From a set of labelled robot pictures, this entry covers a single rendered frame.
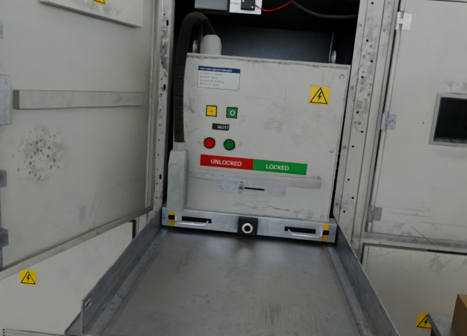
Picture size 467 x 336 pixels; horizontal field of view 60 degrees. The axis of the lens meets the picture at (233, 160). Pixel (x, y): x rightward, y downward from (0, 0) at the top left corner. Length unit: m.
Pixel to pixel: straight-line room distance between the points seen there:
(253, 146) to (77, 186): 0.50
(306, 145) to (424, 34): 0.49
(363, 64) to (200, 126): 0.54
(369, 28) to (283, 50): 0.81
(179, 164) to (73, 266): 0.64
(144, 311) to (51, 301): 0.83
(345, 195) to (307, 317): 0.58
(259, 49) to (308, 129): 0.98
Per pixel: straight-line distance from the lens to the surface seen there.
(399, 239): 1.49
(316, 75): 1.18
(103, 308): 0.90
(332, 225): 1.28
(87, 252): 1.55
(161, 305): 0.91
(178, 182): 1.14
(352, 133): 1.36
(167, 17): 1.37
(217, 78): 1.18
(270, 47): 2.11
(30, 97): 0.99
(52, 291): 1.67
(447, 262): 1.55
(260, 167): 1.22
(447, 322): 1.21
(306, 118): 1.19
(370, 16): 1.37
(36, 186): 1.06
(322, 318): 0.93
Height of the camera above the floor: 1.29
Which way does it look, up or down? 11 degrees down
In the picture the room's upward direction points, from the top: 5 degrees clockwise
